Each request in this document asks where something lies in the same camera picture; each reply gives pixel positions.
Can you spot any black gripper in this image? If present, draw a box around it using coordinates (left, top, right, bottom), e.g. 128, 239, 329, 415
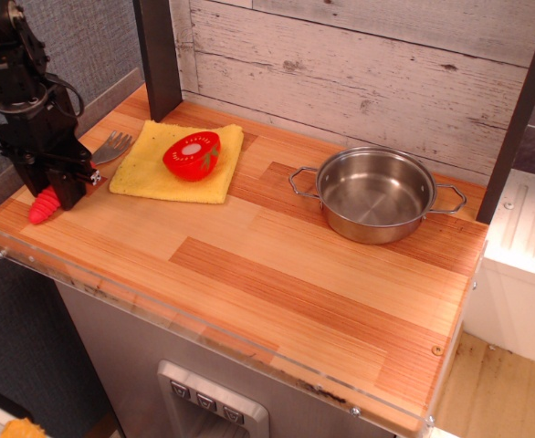
0, 79, 101, 211

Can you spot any red handled metal fork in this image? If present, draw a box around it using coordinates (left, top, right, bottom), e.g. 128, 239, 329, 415
28, 131, 132, 224

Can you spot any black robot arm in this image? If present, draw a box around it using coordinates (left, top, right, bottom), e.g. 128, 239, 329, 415
0, 1, 100, 210

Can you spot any yellow cloth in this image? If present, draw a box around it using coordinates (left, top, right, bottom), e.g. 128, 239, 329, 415
110, 120, 244, 204

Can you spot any red toy tomato half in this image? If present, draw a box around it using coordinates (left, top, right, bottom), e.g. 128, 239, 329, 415
163, 130, 221, 182

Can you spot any grey cabinet with dispenser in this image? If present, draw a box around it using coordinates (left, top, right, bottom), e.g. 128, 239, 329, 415
58, 285, 389, 437

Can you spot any orange yellow object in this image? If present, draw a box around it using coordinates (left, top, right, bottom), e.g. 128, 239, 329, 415
0, 418, 47, 438

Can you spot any small steel pot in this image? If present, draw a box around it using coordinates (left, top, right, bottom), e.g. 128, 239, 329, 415
288, 146, 467, 245

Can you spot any dark left post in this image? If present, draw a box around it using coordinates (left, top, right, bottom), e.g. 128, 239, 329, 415
132, 0, 183, 122

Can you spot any dark post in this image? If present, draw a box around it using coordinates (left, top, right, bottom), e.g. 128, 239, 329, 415
132, 0, 183, 122
477, 52, 535, 224

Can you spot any dark right post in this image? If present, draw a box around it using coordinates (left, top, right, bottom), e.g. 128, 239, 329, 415
477, 52, 535, 224

